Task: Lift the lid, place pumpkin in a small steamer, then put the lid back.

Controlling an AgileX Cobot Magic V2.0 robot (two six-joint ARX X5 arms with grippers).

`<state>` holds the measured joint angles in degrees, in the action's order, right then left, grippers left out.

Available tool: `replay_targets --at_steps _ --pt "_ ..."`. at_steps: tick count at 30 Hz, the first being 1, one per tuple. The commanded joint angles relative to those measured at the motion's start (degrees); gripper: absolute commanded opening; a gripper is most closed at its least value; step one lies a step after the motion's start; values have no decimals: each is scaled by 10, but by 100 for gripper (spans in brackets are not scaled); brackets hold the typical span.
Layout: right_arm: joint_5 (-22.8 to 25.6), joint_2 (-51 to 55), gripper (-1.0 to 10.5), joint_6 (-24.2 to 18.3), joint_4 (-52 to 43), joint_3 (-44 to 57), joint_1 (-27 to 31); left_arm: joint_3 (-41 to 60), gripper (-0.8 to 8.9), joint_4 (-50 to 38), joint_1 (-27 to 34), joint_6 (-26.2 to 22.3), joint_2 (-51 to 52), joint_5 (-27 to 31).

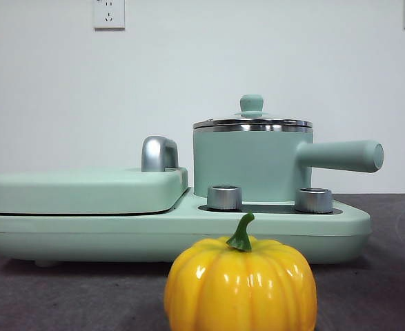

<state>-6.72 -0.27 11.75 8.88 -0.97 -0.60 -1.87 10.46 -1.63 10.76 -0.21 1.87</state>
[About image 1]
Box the mint green breakfast machine base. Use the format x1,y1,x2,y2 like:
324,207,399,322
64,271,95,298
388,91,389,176
0,188,372,268

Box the mint green pot with handle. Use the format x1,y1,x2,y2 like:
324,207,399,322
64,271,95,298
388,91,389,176
192,124,385,204

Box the mint green griddle cover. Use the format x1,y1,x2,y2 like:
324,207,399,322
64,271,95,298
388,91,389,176
0,167,190,214

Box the yellow toy pumpkin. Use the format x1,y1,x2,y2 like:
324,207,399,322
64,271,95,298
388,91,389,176
163,212,317,331

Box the silver control knob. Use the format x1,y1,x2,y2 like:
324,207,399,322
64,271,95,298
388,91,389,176
206,185,244,210
294,188,333,214

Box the silver cover handle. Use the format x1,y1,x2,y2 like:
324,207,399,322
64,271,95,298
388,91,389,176
141,136,181,172

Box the black control panel plate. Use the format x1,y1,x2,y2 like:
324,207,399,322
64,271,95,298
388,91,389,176
197,203,343,214

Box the glass lid with green knob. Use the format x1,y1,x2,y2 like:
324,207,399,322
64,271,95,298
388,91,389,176
192,94,314,129

